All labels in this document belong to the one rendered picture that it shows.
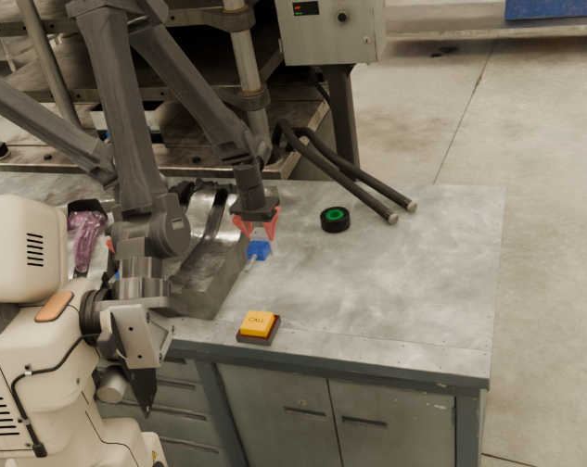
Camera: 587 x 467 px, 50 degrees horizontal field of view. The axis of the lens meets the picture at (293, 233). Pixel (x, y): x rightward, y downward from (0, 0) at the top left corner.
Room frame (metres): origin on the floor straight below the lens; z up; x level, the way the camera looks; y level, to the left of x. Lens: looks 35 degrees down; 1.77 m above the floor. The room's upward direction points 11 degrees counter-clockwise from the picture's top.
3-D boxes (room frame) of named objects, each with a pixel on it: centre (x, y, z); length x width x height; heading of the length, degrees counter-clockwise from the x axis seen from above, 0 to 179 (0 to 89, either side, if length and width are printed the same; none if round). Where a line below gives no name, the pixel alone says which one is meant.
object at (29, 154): (2.44, 0.43, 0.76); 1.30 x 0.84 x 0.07; 66
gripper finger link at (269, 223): (1.19, 0.06, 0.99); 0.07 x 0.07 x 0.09; 66
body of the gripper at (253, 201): (1.20, 0.07, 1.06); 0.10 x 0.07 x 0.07; 66
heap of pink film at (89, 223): (1.46, 0.59, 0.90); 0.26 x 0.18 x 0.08; 173
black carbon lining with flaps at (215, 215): (1.38, 0.26, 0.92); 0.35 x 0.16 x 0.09; 156
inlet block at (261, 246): (1.16, 0.09, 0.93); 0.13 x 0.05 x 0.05; 155
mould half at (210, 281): (1.39, 0.24, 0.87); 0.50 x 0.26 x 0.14; 156
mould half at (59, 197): (1.46, 0.60, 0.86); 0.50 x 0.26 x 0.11; 173
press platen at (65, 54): (2.44, 0.41, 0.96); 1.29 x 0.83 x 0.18; 66
